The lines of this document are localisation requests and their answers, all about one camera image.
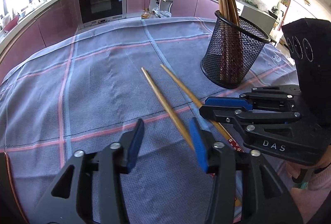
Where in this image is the black mesh utensil holder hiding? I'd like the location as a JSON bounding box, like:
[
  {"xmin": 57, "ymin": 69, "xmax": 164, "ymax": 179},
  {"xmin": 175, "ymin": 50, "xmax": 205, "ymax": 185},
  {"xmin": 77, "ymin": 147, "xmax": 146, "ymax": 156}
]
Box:
[{"xmin": 200, "ymin": 11, "xmax": 270, "ymax": 89}]

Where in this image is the pink sleeve forearm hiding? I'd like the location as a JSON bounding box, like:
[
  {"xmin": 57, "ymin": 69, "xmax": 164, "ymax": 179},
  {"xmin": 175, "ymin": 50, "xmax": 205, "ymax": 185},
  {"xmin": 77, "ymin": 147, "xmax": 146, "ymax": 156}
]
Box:
[{"xmin": 290, "ymin": 153, "xmax": 331, "ymax": 224}]

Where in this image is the right hand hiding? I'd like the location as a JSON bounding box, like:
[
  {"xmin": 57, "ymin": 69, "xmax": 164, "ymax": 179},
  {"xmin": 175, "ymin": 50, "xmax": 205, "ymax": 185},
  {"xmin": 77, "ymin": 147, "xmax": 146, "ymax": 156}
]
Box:
[{"xmin": 285, "ymin": 161, "xmax": 324, "ymax": 190}]

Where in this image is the blue plaid tablecloth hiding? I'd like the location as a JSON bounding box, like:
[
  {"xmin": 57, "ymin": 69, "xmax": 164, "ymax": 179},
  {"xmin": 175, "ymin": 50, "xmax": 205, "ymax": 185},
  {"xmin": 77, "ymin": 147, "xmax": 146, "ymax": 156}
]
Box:
[{"xmin": 1, "ymin": 17, "xmax": 298, "ymax": 223}]

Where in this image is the cooking oil bottle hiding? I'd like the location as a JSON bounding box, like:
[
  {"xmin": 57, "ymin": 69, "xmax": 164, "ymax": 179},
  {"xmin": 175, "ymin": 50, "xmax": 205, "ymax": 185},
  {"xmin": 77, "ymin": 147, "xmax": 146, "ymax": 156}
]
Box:
[{"xmin": 141, "ymin": 8, "xmax": 158, "ymax": 19}]

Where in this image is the black built-in oven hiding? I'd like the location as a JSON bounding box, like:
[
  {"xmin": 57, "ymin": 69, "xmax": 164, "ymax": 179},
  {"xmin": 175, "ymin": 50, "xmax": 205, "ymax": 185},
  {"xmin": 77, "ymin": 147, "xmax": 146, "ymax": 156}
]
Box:
[{"xmin": 79, "ymin": 0, "xmax": 126, "ymax": 27}]

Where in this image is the pink bowl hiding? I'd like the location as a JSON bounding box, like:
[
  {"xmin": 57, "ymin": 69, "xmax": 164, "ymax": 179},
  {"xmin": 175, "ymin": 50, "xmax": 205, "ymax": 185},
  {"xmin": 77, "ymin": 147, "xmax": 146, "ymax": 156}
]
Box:
[{"xmin": 3, "ymin": 14, "xmax": 20, "ymax": 32}]

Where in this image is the black camera box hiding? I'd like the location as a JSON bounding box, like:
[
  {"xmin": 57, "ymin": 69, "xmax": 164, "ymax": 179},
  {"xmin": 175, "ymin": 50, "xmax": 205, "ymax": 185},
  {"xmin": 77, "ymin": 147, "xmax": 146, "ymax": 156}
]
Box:
[{"xmin": 282, "ymin": 18, "xmax": 331, "ymax": 129}]

